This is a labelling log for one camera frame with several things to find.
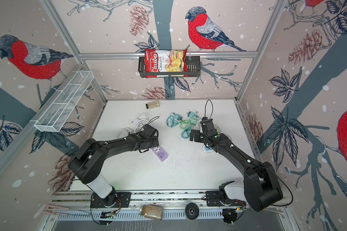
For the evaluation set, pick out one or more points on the glass jar of grains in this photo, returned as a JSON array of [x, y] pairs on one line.
[[151, 212]]

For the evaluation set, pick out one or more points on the black wire wall basket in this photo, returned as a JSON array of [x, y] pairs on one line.
[[190, 67]]

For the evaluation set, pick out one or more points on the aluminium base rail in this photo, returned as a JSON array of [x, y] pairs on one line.
[[173, 203]]

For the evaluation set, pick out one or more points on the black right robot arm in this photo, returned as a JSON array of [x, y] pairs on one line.
[[261, 185]]

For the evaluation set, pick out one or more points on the white blue small device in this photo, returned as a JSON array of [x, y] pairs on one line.
[[205, 150]]

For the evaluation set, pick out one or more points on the black round knob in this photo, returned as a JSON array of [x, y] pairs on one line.
[[192, 211]]

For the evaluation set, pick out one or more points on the pink chopsticks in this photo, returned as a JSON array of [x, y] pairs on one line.
[[50, 209]]

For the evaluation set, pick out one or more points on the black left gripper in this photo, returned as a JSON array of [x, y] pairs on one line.
[[156, 142]]

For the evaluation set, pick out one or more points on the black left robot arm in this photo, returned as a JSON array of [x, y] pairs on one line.
[[88, 161]]

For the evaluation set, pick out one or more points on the red cassava chips bag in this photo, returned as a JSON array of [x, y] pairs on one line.
[[159, 61]]

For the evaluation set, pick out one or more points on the purple power strip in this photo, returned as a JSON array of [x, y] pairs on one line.
[[159, 153]]

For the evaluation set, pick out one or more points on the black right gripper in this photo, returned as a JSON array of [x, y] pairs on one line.
[[196, 133]]

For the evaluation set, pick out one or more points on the white mesh wall shelf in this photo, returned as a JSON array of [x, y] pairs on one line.
[[57, 113]]

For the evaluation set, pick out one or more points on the white charger plug adapter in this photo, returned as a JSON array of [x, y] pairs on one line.
[[136, 120]]

